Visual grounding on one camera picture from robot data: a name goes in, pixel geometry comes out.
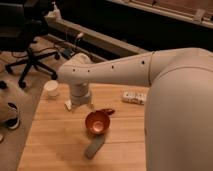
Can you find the white sponge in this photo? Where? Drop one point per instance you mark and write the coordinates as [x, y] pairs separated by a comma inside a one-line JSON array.
[[68, 105]]

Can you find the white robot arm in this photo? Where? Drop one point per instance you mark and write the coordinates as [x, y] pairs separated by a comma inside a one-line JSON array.
[[178, 121]]

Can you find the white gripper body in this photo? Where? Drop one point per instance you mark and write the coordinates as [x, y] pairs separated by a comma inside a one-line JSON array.
[[80, 94]]

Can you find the black and white shoe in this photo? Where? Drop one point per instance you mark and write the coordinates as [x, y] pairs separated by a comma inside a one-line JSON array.
[[13, 122]]

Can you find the white spray bottle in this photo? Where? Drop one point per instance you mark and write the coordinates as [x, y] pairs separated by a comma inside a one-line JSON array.
[[55, 14]]

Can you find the black office chair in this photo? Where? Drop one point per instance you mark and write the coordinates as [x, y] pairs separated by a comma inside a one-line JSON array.
[[21, 21]]

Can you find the copper measuring cup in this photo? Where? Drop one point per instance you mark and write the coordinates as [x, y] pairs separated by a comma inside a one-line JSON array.
[[98, 122]]

